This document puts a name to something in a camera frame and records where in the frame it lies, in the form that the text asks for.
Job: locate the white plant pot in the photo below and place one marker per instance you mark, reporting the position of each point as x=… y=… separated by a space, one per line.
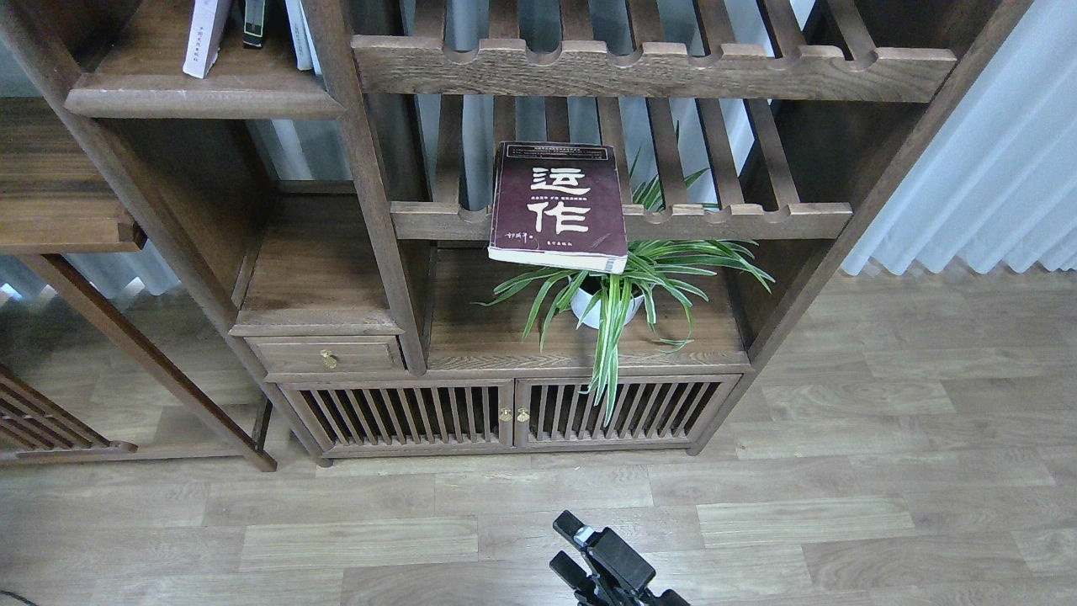
x=588 y=309

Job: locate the white curtain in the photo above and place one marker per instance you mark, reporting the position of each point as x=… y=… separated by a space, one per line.
x=996 y=186

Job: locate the white lavender paperback book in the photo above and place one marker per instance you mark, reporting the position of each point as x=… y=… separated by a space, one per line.
x=208 y=22

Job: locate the green spider plant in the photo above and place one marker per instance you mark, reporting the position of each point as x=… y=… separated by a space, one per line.
x=653 y=266

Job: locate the wooden side furniture left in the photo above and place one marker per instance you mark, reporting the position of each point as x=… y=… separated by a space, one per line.
x=55 y=202

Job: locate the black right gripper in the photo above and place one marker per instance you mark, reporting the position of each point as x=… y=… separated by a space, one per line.
x=620 y=576

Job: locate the white upright book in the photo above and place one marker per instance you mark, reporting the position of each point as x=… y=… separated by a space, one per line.
x=305 y=52

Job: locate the dark green upright book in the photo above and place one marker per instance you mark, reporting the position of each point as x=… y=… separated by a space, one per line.
x=254 y=23

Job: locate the dark red book white characters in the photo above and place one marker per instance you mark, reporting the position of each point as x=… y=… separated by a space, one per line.
x=558 y=204

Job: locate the dark wooden bookshelf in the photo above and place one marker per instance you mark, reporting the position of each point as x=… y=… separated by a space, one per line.
x=327 y=226

